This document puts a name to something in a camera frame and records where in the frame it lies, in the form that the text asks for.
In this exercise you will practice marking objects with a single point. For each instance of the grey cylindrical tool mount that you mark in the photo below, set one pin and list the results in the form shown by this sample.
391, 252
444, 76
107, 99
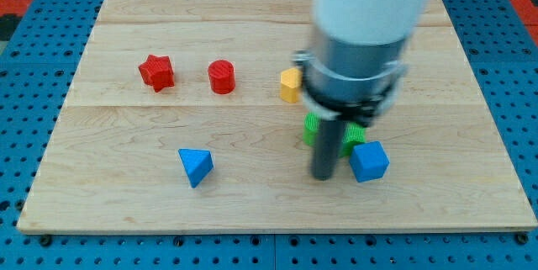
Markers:
349, 81

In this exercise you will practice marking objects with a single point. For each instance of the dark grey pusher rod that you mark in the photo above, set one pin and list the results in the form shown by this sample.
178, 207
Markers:
327, 145

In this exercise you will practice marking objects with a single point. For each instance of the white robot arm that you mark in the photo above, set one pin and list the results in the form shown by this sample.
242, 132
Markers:
367, 21

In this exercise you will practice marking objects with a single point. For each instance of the wooden board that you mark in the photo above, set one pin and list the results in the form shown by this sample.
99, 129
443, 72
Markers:
112, 167

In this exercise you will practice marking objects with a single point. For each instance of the red star block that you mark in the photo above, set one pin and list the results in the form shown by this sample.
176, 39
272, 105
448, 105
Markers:
157, 72

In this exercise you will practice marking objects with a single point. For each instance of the green ridged block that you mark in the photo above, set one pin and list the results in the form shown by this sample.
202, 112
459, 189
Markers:
354, 134

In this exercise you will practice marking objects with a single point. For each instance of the blue cube block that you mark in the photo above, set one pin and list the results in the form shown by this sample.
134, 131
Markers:
369, 161

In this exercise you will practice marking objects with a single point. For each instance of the yellow hexagon block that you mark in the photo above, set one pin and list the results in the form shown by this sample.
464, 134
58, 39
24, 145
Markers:
290, 85

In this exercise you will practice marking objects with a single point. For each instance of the red cylinder block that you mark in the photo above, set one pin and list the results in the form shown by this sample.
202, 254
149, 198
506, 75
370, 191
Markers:
221, 75

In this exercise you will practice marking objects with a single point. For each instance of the blue triangular prism block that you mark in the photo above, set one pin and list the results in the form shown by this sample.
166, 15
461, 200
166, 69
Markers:
197, 164

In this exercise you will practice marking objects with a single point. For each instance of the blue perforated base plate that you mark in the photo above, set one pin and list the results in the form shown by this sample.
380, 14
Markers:
42, 41

